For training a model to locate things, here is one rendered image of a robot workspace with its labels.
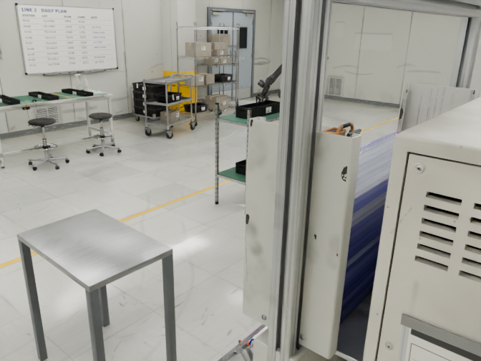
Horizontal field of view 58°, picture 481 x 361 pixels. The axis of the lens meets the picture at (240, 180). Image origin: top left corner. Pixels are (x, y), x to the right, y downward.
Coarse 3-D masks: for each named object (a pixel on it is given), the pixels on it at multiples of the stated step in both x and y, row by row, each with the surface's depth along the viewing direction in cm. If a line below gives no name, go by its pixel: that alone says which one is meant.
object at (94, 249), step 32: (64, 224) 234; (96, 224) 234; (64, 256) 202; (96, 256) 202; (128, 256) 203; (160, 256) 206; (32, 288) 232; (96, 288) 182; (32, 320) 239; (96, 320) 186; (96, 352) 191
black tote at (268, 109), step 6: (264, 102) 475; (270, 102) 480; (276, 102) 465; (240, 108) 435; (246, 108) 431; (252, 108) 433; (258, 108) 441; (264, 108) 449; (270, 108) 457; (276, 108) 467; (240, 114) 437; (246, 114) 433; (252, 114) 435; (258, 114) 443; (264, 114) 451; (270, 114) 460
